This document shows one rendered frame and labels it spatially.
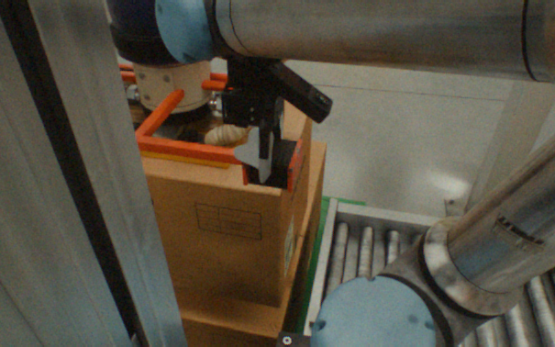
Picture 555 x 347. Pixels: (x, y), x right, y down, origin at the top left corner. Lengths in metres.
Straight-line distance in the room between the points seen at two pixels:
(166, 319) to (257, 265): 0.83
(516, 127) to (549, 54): 1.91
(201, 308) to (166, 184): 0.51
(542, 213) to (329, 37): 0.22
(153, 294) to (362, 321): 0.29
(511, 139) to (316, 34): 1.90
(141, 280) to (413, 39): 0.17
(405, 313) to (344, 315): 0.06
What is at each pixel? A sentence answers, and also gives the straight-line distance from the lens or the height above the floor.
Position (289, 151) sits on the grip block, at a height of 1.23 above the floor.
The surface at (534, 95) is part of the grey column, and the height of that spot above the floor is 0.81.
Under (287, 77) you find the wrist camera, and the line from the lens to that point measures 0.62.
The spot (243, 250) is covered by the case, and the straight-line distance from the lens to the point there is 0.99.
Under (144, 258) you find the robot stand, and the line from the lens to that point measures 0.17.
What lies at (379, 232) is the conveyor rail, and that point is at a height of 0.52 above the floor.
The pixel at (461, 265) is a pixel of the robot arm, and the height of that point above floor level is 1.30.
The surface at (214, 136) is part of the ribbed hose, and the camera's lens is 0.91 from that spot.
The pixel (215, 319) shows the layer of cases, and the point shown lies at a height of 0.54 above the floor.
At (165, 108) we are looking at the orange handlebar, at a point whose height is 1.21.
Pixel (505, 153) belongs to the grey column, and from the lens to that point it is 2.18.
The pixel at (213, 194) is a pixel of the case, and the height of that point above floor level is 1.05.
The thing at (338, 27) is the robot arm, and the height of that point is 1.55.
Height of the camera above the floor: 1.63
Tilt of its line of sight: 39 degrees down
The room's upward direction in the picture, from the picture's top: straight up
